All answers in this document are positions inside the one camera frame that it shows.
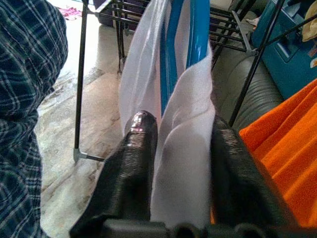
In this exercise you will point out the tan yellow garment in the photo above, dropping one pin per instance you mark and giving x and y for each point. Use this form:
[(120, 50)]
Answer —
[(310, 24)]

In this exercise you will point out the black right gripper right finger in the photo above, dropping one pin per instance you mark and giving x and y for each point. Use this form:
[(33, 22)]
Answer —
[(237, 178)]

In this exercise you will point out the black drying rack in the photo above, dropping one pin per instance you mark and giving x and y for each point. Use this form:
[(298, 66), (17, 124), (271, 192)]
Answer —
[(81, 74)]

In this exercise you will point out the white shirt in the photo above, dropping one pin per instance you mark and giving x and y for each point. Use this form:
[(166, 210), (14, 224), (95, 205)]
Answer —
[(183, 148)]

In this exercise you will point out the orange garment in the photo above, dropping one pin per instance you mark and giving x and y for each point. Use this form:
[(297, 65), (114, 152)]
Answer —
[(292, 148)]

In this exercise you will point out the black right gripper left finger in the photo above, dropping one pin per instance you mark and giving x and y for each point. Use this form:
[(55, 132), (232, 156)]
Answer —
[(133, 173)]

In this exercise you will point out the blue plaid shirt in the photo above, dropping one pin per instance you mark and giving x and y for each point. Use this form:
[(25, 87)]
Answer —
[(24, 74)]

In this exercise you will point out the blue plastic box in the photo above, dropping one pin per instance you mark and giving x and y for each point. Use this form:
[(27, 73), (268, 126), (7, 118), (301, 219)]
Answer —
[(284, 62)]

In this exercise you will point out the blue plastic hanger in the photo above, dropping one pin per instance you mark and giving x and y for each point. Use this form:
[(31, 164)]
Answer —
[(198, 29)]

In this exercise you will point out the pink patterned cloth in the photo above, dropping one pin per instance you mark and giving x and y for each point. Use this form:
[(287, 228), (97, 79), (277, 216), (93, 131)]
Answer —
[(70, 12)]

